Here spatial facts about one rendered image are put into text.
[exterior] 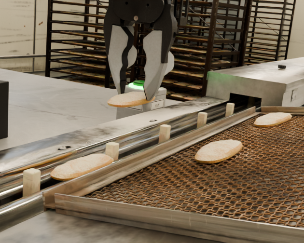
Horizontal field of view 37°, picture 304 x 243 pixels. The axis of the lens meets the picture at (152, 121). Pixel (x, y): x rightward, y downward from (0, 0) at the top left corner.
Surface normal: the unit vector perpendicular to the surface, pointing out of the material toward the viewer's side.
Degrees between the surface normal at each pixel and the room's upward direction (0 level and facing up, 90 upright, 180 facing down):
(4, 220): 90
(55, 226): 10
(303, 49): 90
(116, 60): 90
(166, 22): 90
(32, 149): 0
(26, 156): 0
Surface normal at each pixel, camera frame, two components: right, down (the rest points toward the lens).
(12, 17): 0.86, 0.20
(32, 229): -0.06, -0.99
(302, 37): -0.51, 0.15
